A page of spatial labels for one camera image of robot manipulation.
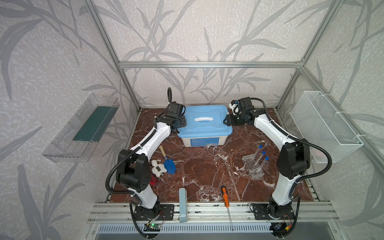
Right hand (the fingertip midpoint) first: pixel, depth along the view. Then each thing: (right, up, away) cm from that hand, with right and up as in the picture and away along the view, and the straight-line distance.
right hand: (226, 117), depth 91 cm
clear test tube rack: (+15, -30, -3) cm, 34 cm away
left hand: (-26, 0, -2) cm, 26 cm away
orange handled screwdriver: (-3, -44, -16) cm, 46 cm away
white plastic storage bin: (-22, -16, 0) cm, 27 cm away
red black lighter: (-42, -35, -11) cm, 56 cm away
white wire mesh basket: (+37, -2, -25) cm, 45 cm away
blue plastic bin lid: (-14, -2, 0) cm, 14 cm away
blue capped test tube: (+24, -20, +7) cm, 32 cm away
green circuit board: (-40, -54, -20) cm, 70 cm away
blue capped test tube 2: (+25, -23, +4) cm, 34 cm away
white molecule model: (-40, -30, -7) cm, 51 cm away
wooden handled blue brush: (-35, -29, -1) cm, 46 cm away
